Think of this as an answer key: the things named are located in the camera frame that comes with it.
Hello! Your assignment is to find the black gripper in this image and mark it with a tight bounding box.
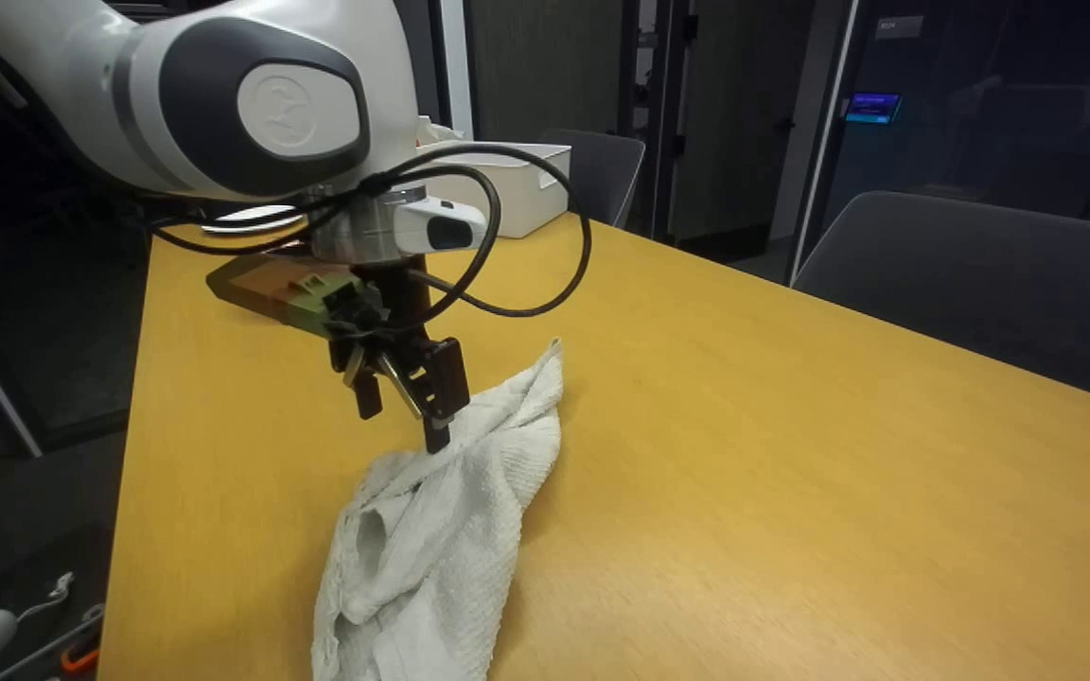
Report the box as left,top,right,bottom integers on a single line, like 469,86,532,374
325,263,469,453

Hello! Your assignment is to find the grey towel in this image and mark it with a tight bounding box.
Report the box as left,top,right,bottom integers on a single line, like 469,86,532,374
310,344,564,681

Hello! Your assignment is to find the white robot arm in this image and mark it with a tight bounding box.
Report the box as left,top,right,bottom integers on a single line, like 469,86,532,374
0,0,485,447

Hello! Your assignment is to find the white plastic bin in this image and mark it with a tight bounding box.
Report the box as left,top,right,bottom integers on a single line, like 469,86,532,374
418,124,571,239

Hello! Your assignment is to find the grey chair behind bin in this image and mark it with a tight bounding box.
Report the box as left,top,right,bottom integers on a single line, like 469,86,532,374
552,128,648,228

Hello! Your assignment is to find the grey chair on right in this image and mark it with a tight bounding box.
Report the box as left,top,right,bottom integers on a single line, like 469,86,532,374
794,189,1090,388

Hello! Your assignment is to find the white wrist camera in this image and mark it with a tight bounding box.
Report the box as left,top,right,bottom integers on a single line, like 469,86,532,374
308,186,493,269

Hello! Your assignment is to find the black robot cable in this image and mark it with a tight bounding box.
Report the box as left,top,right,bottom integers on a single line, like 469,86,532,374
143,141,595,320

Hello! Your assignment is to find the orange handled tool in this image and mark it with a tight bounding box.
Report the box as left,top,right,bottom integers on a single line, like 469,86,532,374
11,605,104,681

